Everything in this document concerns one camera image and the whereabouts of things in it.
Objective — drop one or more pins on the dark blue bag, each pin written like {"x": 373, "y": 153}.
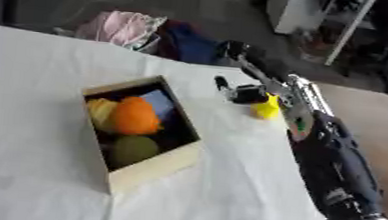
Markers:
{"x": 191, "y": 45}

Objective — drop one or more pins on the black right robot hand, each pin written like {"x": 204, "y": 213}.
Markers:
{"x": 265, "y": 66}

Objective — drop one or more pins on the blue block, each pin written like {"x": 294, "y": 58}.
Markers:
{"x": 160, "y": 104}

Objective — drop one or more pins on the green toy fruit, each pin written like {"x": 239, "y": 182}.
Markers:
{"x": 134, "y": 150}

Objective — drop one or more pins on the tan cardboard box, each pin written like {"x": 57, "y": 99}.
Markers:
{"x": 139, "y": 174}

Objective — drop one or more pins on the yellow toy fruit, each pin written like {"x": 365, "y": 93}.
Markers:
{"x": 101, "y": 112}

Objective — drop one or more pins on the white cabinet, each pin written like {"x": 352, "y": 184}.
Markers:
{"x": 294, "y": 10}

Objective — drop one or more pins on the yellow toy block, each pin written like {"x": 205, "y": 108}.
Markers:
{"x": 265, "y": 110}

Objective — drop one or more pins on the pink cloth bundle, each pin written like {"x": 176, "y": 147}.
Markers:
{"x": 119, "y": 28}

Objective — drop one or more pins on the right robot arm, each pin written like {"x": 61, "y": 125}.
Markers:
{"x": 339, "y": 161}

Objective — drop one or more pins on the orange toy fruit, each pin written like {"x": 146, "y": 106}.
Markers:
{"x": 135, "y": 117}

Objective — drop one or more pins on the white pole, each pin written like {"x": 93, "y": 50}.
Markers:
{"x": 351, "y": 28}

